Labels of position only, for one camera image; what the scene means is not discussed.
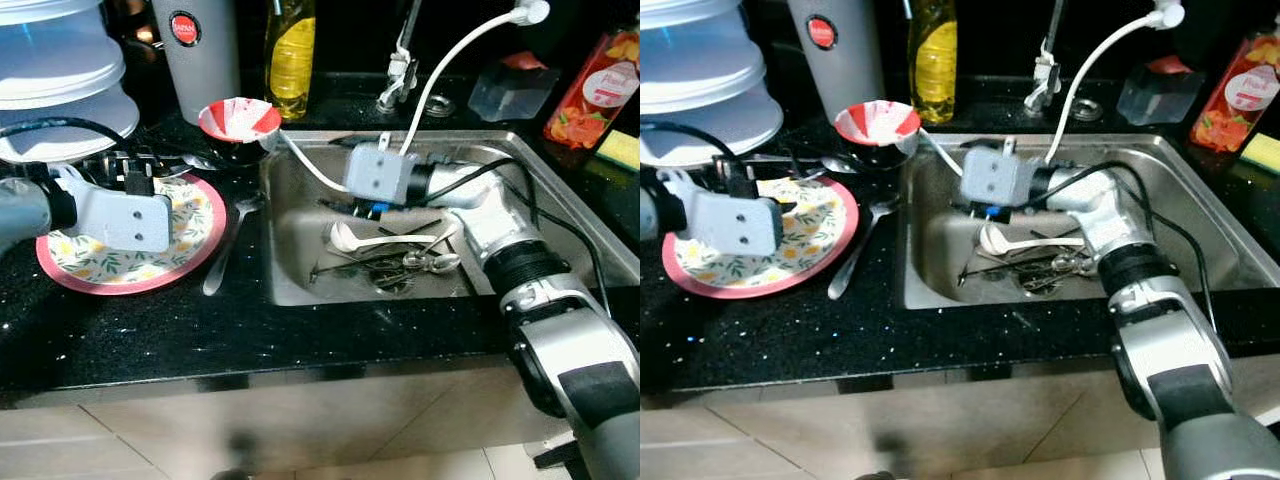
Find clear plastic box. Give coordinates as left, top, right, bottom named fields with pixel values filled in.
left=467, top=52, right=562, bottom=124
left=1114, top=55, right=1207, bottom=127

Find white plastic ladle spoon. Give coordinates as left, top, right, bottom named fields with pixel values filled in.
left=978, top=222, right=1087, bottom=258
left=329, top=220, right=442, bottom=254

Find yellow dish soap bottle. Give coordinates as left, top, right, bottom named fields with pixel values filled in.
left=264, top=0, right=318, bottom=122
left=906, top=0, right=960, bottom=127

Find metal sink faucet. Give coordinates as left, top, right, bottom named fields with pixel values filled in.
left=1022, top=0, right=1072, bottom=117
left=376, top=0, right=427, bottom=115

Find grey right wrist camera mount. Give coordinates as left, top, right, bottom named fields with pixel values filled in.
left=344, top=135, right=420, bottom=208
left=960, top=138, right=1042, bottom=210

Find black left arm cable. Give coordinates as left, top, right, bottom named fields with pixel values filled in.
left=0, top=116, right=153, bottom=197
left=640, top=121, right=763, bottom=198

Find white cable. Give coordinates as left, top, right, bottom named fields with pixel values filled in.
left=275, top=0, right=552, bottom=193
left=918, top=0, right=1187, bottom=183

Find floral plate with pink rim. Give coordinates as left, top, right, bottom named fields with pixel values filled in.
left=662, top=175, right=861, bottom=301
left=36, top=172, right=229, bottom=297

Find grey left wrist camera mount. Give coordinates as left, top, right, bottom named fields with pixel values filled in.
left=55, top=165, right=174, bottom=254
left=660, top=168, right=787, bottom=259

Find yellow sponge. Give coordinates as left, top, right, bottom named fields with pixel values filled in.
left=1239, top=130, right=1280, bottom=177
left=596, top=128, right=641, bottom=174

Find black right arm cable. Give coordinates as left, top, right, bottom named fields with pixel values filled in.
left=1058, top=160, right=1218, bottom=333
left=430, top=158, right=614, bottom=313

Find stainless steel sink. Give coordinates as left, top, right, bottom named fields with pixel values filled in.
left=258, top=128, right=641, bottom=307
left=900, top=132, right=1280, bottom=312

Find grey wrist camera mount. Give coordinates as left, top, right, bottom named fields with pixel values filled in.
left=660, top=168, right=787, bottom=259
left=344, top=135, right=420, bottom=208
left=960, top=138, right=1042, bottom=210
left=55, top=165, right=174, bottom=254

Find silver metal spoon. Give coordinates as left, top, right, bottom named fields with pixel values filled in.
left=150, top=150, right=227, bottom=173
left=790, top=154, right=853, bottom=178
left=1048, top=254, right=1102, bottom=278
left=400, top=250, right=462, bottom=274

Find grey tumbler with red logo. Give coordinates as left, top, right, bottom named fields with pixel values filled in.
left=150, top=0, right=242, bottom=127
left=787, top=0, right=887, bottom=124

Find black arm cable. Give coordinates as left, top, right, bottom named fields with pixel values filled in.
left=640, top=121, right=763, bottom=198
left=0, top=116, right=153, bottom=197
left=430, top=158, right=614, bottom=313
left=1058, top=160, right=1218, bottom=333

